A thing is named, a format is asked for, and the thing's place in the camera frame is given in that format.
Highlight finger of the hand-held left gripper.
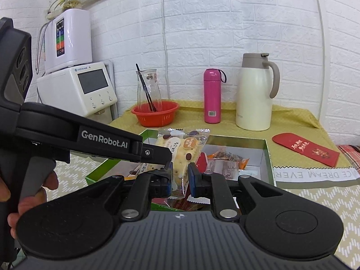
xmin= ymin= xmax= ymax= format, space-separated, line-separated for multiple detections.
xmin=141 ymin=143 xmax=174 ymax=173

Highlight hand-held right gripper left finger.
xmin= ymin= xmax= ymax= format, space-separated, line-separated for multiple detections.
xmin=84 ymin=162 xmax=173 ymax=222

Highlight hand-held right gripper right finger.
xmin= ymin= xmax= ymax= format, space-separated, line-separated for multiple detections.
xmin=188 ymin=162 xmax=283 ymax=221

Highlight clear cracker packet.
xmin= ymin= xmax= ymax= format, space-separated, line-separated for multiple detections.
xmin=140 ymin=128 xmax=210 ymax=199

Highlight clear orange-edged snack packet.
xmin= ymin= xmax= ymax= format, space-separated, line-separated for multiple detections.
xmin=209 ymin=151 xmax=250 ymax=180

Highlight green cardboard box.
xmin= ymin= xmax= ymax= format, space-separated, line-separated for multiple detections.
xmin=85 ymin=129 xmax=278 ymax=212

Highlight person's left hand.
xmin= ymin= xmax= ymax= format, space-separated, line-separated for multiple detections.
xmin=0 ymin=171 xmax=59 ymax=231

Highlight red plastic basket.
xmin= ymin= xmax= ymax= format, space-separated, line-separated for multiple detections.
xmin=131 ymin=101 xmax=180 ymax=128

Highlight white water dispenser with screen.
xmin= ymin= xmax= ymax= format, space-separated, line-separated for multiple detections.
xmin=36 ymin=61 xmax=118 ymax=125

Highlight glass carafe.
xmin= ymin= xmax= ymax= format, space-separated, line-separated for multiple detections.
xmin=136 ymin=69 xmax=163 ymax=113

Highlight black chopsticks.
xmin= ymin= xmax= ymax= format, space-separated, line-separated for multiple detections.
xmin=135 ymin=63 xmax=158 ymax=112

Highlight pink thermos bottle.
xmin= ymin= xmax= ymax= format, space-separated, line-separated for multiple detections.
xmin=203 ymin=68 xmax=228 ymax=124

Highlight white water purifier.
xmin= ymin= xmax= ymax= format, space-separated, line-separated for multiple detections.
xmin=43 ymin=8 xmax=93 ymax=75

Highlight cream thermos jug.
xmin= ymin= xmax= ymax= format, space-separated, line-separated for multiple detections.
xmin=235 ymin=52 xmax=281 ymax=131

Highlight red envelope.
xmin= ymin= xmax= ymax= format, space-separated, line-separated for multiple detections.
xmin=272 ymin=133 xmax=341 ymax=167

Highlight patterned green tablecloth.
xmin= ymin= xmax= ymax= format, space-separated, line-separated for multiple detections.
xmin=51 ymin=146 xmax=360 ymax=268

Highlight metal flexible hose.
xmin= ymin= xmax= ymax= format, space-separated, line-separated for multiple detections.
xmin=35 ymin=23 xmax=48 ymax=75

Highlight white wall cable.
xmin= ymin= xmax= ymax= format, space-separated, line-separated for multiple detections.
xmin=160 ymin=0 xmax=171 ymax=102

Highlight white wall conduit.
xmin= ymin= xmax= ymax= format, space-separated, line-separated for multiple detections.
xmin=310 ymin=0 xmax=331 ymax=122

